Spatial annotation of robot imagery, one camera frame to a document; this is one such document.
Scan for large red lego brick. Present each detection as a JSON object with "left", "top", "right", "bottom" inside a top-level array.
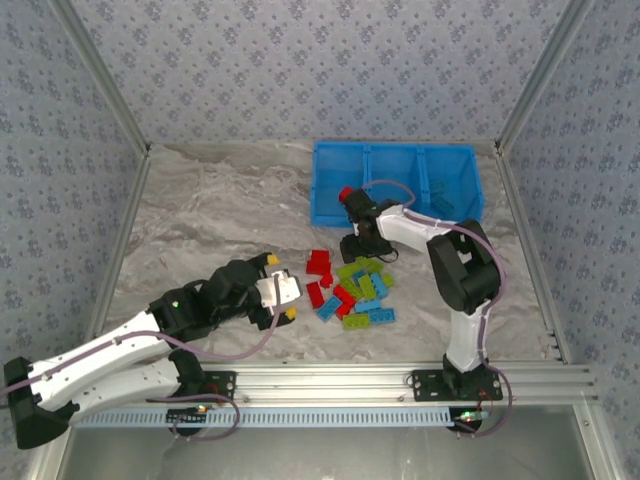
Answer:
[{"left": 305, "top": 249, "right": 333, "bottom": 276}]

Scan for blue three-compartment bin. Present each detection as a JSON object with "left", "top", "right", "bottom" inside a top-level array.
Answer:
[{"left": 309, "top": 140, "right": 486, "bottom": 229}]

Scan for small black controller board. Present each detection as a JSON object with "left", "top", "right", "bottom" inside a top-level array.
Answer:
[
  {"left": 452, "top": 407, "right": 492, "bottom": 435},
  {"left": 166, "top": 405, "right": 210, "bottom": 437}
]

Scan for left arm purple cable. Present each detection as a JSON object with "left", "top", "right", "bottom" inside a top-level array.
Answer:
[{"left": 0, "top": 277, "right": 281, "bottom": 444}]

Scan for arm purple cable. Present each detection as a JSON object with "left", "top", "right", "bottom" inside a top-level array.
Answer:
[
  {"left": 360, "top": 178, "right": 514, "bottom": 440},
  {"left": 0, "top": 277, "right": 281, "bottom": 444}
]

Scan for wide aluminium extrusion rail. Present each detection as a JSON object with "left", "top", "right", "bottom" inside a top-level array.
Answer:
[{"left": 144, "top": 360, "right": 600, "bottom": 406}]

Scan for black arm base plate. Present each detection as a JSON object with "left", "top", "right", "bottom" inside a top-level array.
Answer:
[
  {"left": 169, "top": 368, "right": 237, "bottom": 405},
  {"left": 410, "top": 368, "right": 504, "bottom": 402}
]

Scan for slotted light blue cable duct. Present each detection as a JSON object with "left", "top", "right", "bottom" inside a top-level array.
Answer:
[{"left": 72, "top": 405, "right": 457, "bottom": 430}]

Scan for aluminium side rail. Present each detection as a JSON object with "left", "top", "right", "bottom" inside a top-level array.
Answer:
[
  {"left": 494, "top": 142, "right": 574, "bottom": 365},
  {"left": 82, "top": 147, "right": 154, "bottom": 351}
]

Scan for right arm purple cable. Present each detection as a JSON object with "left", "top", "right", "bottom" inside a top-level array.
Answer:
[{"left": 360, "top": 178, "right": 514, "bottom": 440}]

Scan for aluminium frame post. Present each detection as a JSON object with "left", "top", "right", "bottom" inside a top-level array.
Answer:
[
  {"left": 494, "top": 0, "right": 596, "bottom": 154},
  {"left": 49, "top": 0, "right": 152, "bottom": 154}
]

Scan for aluminium frame leg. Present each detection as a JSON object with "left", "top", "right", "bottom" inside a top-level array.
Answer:
[
  {"left": 572, "top": 403, "right": 626, "bottom": 480},
  {"left": 27, "top": 434, "right": 76, "bottom": 480}
]

